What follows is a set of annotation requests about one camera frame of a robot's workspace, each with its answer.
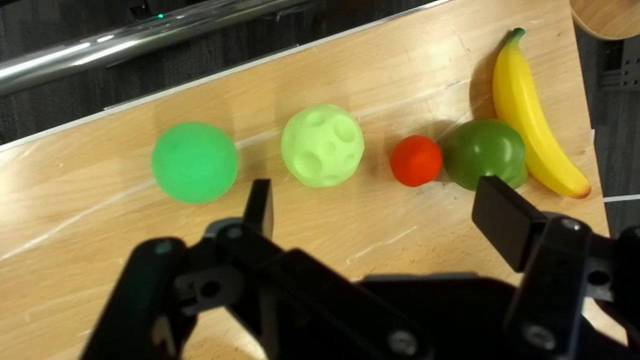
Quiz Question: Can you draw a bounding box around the round wooden stool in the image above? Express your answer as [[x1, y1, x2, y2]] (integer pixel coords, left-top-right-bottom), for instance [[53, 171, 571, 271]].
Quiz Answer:
[[568, 0, 640, 41]]

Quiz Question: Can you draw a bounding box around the smooth green ball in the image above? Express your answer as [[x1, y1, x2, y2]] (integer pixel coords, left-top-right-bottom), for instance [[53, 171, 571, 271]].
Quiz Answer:
[[150, 120, 240, 206]]

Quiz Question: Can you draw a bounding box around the yellow banana toy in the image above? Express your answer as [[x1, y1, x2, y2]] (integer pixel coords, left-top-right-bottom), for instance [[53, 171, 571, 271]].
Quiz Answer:
[[489, 25, 593, 200]]

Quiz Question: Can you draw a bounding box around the silver cabinet handle bar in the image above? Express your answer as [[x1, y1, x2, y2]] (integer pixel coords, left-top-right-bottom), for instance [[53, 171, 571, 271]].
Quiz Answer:
[[0, 0, 316, 95]]

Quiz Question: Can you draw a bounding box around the white headset cable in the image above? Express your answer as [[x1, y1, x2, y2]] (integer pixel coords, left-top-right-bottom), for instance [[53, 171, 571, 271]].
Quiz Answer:
[[602, 192, 640, 206]]

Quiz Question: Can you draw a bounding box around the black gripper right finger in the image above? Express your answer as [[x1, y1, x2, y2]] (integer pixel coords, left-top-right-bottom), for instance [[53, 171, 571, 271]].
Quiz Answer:
[[469, 175, 640, 360]]

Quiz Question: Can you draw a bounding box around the green pear toy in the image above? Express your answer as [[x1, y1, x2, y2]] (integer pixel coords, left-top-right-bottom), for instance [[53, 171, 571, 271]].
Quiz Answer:
[[437, 117, 529, 192]]

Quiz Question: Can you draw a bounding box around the small red fruit toy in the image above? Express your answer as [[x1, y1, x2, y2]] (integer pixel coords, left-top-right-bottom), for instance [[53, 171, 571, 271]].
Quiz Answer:
[[387, 133, 445, 187]]

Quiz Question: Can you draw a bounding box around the light green dimpled ball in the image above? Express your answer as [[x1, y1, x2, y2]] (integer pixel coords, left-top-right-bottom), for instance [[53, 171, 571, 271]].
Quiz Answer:
[[278, 102, 366, 190]]

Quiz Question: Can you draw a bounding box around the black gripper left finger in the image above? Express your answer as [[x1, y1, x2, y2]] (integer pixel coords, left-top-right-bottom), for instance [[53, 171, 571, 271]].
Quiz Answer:
[[77, 178, 428, 360]]

